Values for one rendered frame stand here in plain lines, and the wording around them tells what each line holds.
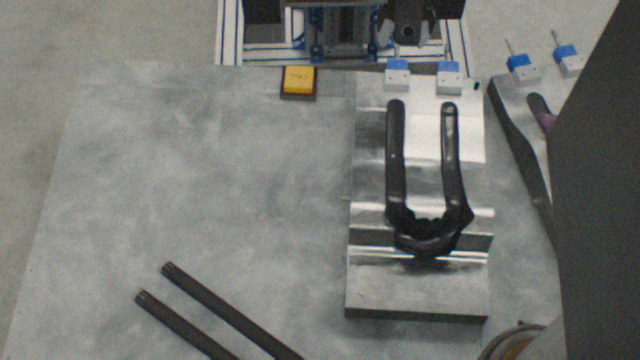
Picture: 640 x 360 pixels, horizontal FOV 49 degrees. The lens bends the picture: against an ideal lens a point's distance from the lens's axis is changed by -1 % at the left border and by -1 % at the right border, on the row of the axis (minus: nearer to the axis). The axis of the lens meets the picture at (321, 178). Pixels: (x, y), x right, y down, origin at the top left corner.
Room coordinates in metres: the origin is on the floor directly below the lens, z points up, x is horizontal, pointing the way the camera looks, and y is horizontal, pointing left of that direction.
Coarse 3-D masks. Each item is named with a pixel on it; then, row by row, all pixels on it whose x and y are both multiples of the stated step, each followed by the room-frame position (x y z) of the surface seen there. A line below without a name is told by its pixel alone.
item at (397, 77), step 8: (392, 64) 0.90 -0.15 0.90; (400, 64) 0.90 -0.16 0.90; (392, 72) 0.87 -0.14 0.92; (400, 72) 0.87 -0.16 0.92; (408, 72) 0.87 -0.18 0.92; (384, 80) 0.85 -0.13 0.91; (392, 80) 0.85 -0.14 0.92; (400, 80) 0.85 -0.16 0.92; (408, 80) 0.85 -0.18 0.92; (384, 88) 0.84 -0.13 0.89; (392, 88) 0.84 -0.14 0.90; (400, 88) 0.84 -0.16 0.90; (408, 88) 0.84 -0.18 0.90
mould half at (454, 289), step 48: (384, 96) 0.82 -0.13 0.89; (432, 96) 0.83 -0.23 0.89; (480, 96) 0.83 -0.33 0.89; (384, 144) 0.71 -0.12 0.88; (432, 144) 0.71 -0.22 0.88; (480, 144) 0.71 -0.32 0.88; (384, 192) 0.59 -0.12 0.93; (432, 192) 0.59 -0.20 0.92; (480, 192) 0.59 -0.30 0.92; (384, 240) 0.50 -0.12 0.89; (480, 240) 0.50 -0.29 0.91; (384, 288) 0.42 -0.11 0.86; (432, 288) 0.42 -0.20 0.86; (480, 288) 0.42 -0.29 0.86
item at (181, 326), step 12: (144, 300) 0.41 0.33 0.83; (156, 300) 0.41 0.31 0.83; (156, 312) 0.38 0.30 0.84; (168, 312) 0.38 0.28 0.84; (168, 324) 0.36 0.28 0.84; (180, 324) 0.36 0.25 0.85; (180, 336) 0.34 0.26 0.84; (192, 336) 0.34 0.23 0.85; (204, 336) 0.34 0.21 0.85; (204, 348) 0.31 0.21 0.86; (216, 348) 0.31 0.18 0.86
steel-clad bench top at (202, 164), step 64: (128, 64) 0.98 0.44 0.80; (192, 64) 0.98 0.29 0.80; (64, 128) 0.80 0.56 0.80; (128, 128) 0.80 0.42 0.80; (192, 128) 0.80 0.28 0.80; (256, 128) 0.80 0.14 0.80; (320, 128) 0.80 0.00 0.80; (64, 192) 0.65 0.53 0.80; (128, 192) 0.65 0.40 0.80; (192, 192) 0.65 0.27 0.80; (256, 192) 0.65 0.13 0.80; (320, 192) 0.65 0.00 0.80; (512, 192) 0.65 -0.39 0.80; (64, 256) 0.51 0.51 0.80; (128, 256) 0.51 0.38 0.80; (192, 256) 0.51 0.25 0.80; (256, 256) 0.51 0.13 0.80; (320, 256) 0.51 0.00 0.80; (512, 256) 0.51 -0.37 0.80; (64, 320) 0.38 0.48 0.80; (128, 320) 0.38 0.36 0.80; (192, 320) 0.38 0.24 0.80; (256, 320) 0.38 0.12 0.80; (320, 320) 0.38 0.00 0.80; (384, 320) 0.38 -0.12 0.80; (512, 320) 0.38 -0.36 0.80
